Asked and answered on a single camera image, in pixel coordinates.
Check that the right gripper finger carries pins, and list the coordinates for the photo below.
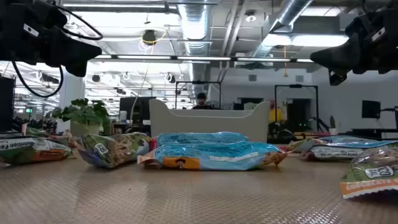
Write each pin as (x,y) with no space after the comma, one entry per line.
(337,59)
(336,77)

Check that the person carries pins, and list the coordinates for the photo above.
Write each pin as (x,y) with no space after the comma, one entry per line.
(202,101)
(275,115)

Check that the black ceiling device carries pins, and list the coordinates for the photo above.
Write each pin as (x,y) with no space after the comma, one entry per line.
(149,37)

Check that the ribbed silver air duct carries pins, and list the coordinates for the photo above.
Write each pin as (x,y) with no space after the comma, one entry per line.
(194,21)

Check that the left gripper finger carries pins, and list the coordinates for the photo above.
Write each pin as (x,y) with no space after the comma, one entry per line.
(76,69)
(81,51)

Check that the small potted cactus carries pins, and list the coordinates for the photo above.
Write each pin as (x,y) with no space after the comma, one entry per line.
(332,123)

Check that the long ceiling light strip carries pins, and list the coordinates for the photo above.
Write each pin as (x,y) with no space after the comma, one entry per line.
(202,58)

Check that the black background table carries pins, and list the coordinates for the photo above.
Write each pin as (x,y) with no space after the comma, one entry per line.
(373,132)

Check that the black metal stand frame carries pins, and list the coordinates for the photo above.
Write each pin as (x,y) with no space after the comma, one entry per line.
(199,82)
(295,86)

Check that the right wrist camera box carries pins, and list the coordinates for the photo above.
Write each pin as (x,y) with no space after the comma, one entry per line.
(359,28)

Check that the blue granola bar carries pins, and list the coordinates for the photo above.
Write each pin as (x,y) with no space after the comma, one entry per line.
(335,152)
(224,157)
(202,138)
(357,141)

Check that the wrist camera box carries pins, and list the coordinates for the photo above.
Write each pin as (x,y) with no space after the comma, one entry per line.
(49,14)
(359,28)

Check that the black monitor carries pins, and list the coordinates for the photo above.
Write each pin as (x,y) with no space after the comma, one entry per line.
(371,109)

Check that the potted green plant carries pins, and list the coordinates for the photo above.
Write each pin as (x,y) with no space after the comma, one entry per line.
(84,113)

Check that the pale grey plastic bin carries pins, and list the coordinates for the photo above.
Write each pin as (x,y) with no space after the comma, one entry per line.
(211,124)

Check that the white square column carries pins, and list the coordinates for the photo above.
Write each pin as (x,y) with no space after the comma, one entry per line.
(73,90)

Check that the rectangular ceiling light panel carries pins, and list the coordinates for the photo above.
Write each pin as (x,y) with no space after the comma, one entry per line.
(311,40)

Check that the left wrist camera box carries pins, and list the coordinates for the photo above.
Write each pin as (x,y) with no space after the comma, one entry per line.
(49,14)

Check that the smooth silver air duct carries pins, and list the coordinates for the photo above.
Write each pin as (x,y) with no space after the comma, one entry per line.
(289,12)

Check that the black upright panel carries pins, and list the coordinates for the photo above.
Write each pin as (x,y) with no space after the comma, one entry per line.
(7,102)

